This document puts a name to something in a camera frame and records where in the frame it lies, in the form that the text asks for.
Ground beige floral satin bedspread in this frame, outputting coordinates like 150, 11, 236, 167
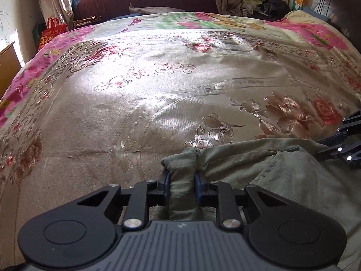
0, 28, 361, 269

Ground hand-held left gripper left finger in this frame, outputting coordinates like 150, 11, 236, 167
77, 169, 171, 231

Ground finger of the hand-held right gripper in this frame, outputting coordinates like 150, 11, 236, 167
315, 134, 361, 170
337, 111, 361, 138

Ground red shopping bag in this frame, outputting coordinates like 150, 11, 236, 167
38, 17, 67, 52

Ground olive green pants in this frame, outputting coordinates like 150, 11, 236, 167
160, 137, 361, 270

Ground white plastic basket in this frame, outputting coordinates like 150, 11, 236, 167
235, 6, 255, 18

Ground dark wooden headboard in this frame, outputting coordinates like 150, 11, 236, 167
312, 0, 361, 48

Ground wooden cabinet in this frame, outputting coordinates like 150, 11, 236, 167
0, 41, 23, 98

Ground grey pillow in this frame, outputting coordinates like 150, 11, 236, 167
129, 3, 187, 15

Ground black clothes pile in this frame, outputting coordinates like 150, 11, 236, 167
252, 0, 291, 21

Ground green bag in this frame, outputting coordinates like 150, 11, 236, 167
33, 24, 43, 49

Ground blue pillow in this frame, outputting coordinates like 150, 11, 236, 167
303, 7, 331, 23

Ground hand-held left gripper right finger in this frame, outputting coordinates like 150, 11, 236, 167
194, 172, 287, 231

